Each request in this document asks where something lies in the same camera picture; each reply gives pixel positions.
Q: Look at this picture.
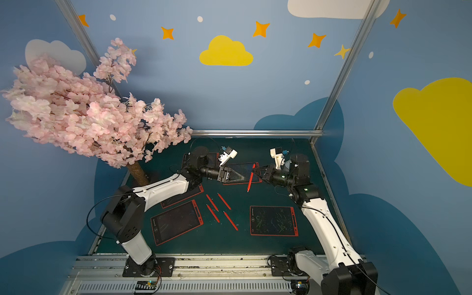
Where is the red stylus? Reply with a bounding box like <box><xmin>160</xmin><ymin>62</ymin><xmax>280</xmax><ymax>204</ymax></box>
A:
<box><xmin>217</xmin><ymin>193</ymin><xmax>232</xmax><ymax>211</ymax></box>
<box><xmin>223</xmin><ymin>211</ymin><xmax>239</xmax><ymax>231</ymax></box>
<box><xmin>247</xmin><ymin>163</ymin><xmax>256</xmax><ymax>193</ymax></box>
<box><xmin>206</xmin><ymin>194</ymin><xmax>219</xmax><ymax>211</ymax></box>
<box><xmin>206</xmin><ymin>204</ymin><xmax>221</xmax><ymax>224</ymax></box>

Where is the red tablet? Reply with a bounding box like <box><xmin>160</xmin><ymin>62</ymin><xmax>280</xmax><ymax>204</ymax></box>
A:
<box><xmin>250</xmin><ymin>206</ymin><xmax>299</xmax><ymax>237</ymax></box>
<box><xmin>181</xmin><ymin>152</ymin><xmax>220</xmax><ymax>175</ymax></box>
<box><xmin>161</xmin><ymin>184</ymin><xmax>204</xmax><ymax>208</ymax></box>
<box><xmin>151</xmin><ymin>200</ymin><xmax>204</xmax><ymax>246</ymax></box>
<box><xmin>224</xmin><ymin>162</ymin><xmax>259</xmax><ymax>185</ymax></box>

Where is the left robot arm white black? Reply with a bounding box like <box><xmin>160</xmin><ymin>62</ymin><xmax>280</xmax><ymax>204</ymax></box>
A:
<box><xmin>100</xmin><ymin>146</ymin><xmax>237</xmax><ymax>277</ymax></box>

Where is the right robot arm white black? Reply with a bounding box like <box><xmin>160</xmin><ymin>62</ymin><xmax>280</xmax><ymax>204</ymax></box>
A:
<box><xmin>253</xmin><ymin>148</ymin><xmax>379</xmax><ymax>295</ymax></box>

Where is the right circuit board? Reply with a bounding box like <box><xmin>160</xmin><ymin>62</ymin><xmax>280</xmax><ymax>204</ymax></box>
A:
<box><xmin>290</xmin><ymin>280</ymin><xmax>310</xmax><ymax>295</ymax></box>

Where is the circuit board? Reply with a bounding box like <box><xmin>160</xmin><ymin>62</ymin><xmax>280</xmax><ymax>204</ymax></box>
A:
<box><xmin>133</xmin><ymin>280</ymin><xmax>159</xmax><ymax>295</ymax></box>
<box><xmin>290</xmin><ymin>280</ymin><xmax>310</xmax><ymax>295</ymax></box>

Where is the left circuit board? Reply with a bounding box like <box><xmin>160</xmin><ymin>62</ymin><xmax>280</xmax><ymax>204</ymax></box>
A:
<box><xmin>133</xmin><ymin>280</ymin><xmax>159</xmax><ymax>295</ymax></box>

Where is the pink cherry blossom tree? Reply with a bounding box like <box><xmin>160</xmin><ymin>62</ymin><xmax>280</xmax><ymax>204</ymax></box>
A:
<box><xmin>2</xmin><ymin>38</ymin><xmax>192</xmax><ymax>172</ymax></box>

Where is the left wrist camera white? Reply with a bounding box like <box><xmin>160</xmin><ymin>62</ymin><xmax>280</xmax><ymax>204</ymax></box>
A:
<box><xmin>219</xmin><ymin>146</ymin><xmax>238</xmax><ymax>167</ymax></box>

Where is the aluminium back rail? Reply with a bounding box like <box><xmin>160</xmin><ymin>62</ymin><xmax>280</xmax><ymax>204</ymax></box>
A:
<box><xmin>192</xmin><ymin>129</ymin><xmax>323</xmax><ymax>138</ymax></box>

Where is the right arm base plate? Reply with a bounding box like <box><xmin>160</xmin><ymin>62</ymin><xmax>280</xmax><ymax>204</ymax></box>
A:
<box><xmin>266</xmin><ymin>255</ymin><xmax>307</xmax><ymax>277</ymax></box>

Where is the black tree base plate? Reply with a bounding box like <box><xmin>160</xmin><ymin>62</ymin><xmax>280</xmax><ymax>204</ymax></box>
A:
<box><xmin>127</xmin><ymin>172</ymin><xmax>161</xmax><ymax>188</ymax></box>

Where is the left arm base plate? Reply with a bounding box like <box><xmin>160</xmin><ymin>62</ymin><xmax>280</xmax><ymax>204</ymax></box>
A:
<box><xmin>122</xmin><ymin>256</ymin><xmax>175</xmax><ymax>278</ymax></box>

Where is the aluminium rail frame front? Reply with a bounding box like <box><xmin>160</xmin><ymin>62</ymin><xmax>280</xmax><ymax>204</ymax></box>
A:
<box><xmin>61</xmin><ymin>254</ymin><xmax>323</xmax><ymax>295</ymax></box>

